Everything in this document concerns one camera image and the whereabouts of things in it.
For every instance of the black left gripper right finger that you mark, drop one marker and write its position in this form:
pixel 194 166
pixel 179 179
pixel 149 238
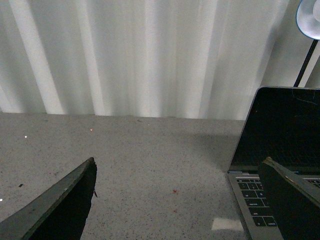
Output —
pixel 294 202

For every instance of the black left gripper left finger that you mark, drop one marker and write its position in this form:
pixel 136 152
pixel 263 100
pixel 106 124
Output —
pixel 59 213

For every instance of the silver grey laptop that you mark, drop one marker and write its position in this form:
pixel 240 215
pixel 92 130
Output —
pixel 283 123

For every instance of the white vertical blinds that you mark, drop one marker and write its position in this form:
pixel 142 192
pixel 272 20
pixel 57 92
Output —
pixel 201 59

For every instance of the blue desk lamp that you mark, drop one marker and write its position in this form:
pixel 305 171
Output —
pixel 307 19

